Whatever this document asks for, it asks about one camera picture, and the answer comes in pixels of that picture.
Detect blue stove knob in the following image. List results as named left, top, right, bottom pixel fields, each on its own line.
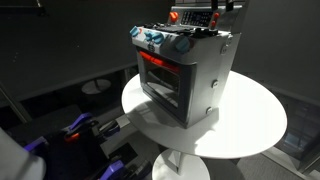
left=129, top=25, right=141, bottom=38
left=175, top=36, right=192, bottom=55
left=143, top=31, right=155, bottom=43
left=152, top=32, right=166, bottom=46

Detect grey toy stove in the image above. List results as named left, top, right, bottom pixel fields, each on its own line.
left=129, top=0, right=250, bottom=130

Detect black keypad panel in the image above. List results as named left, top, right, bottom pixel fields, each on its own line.
left=180, top=10, right=215, bottom=28

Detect red round dial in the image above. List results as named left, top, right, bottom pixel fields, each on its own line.
left=168, top=11, right=180, bottom=24

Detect black burner grates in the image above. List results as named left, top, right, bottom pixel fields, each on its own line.
left=143, top=21, right=220, bottom=39

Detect grey oven door with window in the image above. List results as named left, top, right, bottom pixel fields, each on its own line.
left=135, top=46, right=198, bottom=126

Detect purple black clamp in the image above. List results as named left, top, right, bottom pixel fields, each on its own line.
left=22, top=136, right=50, bottom=153
left=99, top=159, right=126, bottom=180
left=97, top=119, right=121, bottom=138

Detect purple clamp with orange tip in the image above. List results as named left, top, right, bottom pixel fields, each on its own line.
left=64, top=112, right=95, bottom=144

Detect red oven door handle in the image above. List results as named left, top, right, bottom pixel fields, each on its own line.
left=138, top=50, right=181, bottom=75

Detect white table pedestal base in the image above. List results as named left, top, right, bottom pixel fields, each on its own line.
left=151, top=148, right=211, bottom=180

